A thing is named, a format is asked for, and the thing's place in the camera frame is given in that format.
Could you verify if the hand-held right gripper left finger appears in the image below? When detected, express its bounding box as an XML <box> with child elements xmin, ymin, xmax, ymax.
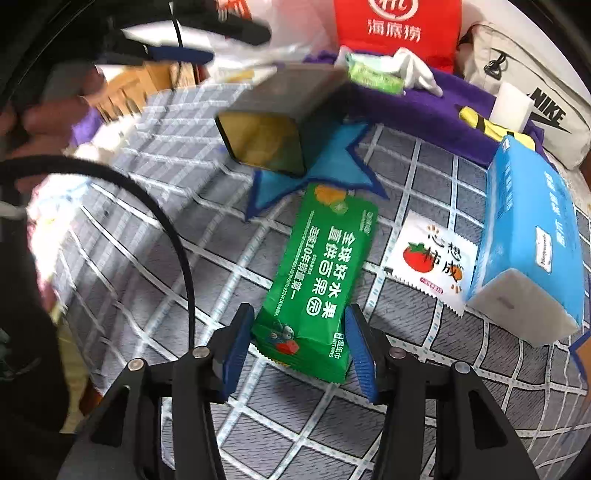
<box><xmin>60</xmin><ymin>302</ymin><xmax>257</xmax><ymax>480</ymax></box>

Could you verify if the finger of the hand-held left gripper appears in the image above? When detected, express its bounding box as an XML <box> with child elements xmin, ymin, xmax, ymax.
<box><xmin>97</xmin><ymin>39</ymin><xmax>216</xmax><ymax>66</ymax></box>
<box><xmin>198</xmin><ymin>10</ymin><xmax>274</xmax><ymax>48</ymax></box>

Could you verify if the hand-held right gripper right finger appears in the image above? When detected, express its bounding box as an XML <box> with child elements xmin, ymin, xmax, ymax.
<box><xmin>344</xmin><ymin>303</ymin><xmax>541</xmax><ymax>480</ymax></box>

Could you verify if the dark box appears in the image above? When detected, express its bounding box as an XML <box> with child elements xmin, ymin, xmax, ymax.
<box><xmin>215</xmin><ymin>62</ymin><xmax>352</xmax><ymax>178</ymax></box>

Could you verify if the large green wet wipes packet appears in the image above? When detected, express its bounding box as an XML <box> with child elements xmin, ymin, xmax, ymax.
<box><xmin>250</xmin><ymin>182</ymin><xmax>379</xmax><ymax>384</ymax></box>

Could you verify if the blue tissue pack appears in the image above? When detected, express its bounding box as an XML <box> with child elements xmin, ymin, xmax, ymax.
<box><xmin>464</xmin><ymin>135</ymin><xmax>586</xmax><ymax>347</ymax></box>

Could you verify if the person's left forearm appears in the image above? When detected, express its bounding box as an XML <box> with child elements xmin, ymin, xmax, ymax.
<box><xmin>0</xmin><ymin>157</ymin><xmax>81</xmax><ymax>462</ymax></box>

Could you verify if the person's left hand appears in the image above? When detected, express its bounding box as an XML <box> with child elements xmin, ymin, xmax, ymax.
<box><xmin>0</xmin><ymin>78</ymin><xmax>109</xmax><ymax>158</ymax></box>

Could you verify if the red packet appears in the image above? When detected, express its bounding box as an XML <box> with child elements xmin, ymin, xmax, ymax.
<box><xmin>216</xmin><ymin>0</ymin><xmax>254</xmax><ymax>21</ymax></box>

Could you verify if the white plastic bag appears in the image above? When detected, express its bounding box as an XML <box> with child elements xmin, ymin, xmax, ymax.
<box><xmin>203</xmin><ymin>0</ymin><xmax>342</xmax><ymax>84</ymax></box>

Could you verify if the cardboard box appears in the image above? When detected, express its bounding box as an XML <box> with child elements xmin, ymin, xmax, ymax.
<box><xmin>95</xmin><ymin>60</ymin><xmax>197</xmax><ymax>125</ymax></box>

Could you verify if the white tomato print sachet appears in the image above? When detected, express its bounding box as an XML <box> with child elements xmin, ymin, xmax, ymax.
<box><xmin>383</xmin><ymin>209</ymin><xmax>478</xmax><ymax>318</ymax></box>

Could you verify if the small green wipes pack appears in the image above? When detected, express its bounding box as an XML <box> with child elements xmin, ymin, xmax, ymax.
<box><xmin>346</xmin><ymin>53</ymin><xmax>407</xmax><ymax>95</ymax></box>

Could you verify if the blue felt star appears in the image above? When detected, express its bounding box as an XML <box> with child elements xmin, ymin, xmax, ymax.
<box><xmin>245</xmin><ymin>122</ymin><xmax>389</xmax><ymax>222</ymax></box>

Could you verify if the white glove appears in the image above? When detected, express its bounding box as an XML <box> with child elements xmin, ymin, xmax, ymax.
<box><xmin>390</xmin><ymin>46</ymin><xmax>444</xmax><ymax>97</ymax></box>

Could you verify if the purple cloth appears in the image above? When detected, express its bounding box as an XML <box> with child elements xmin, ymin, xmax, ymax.
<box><xmin>302</xmin><ymin>51</ymin><xmax>552</xmax><ymax>169</ymax></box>

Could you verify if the red paper bag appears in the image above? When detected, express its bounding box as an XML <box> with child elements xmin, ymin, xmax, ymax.
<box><xmin>333</xmin><ymin>0</ymin><xmax>463</xmax><ymax>75</ymax></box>

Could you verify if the orange felt shape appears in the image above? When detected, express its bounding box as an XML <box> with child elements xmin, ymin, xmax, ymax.
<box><xmin>569</xmin><ymin>330</ymin><xmax>591</xmax><ymax>370</ymax></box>

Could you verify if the white sponge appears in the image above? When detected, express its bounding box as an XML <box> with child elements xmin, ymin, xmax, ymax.
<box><xmin>489</xmin><ymin>82</ymin><xmax>536</xmax><ymax>134</ymax></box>

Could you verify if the beige zip bag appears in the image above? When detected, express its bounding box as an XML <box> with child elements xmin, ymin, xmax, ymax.
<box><xmin>462</xmin><ymin>21</ymin><xmax>591</xmax><ymax>171</ymax></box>

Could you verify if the thin black cable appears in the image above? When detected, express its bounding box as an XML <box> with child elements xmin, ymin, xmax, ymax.
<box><xmin>171</xmin><ymin>0</ymin><xmax>185</xmax><ymax>90</ymax></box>

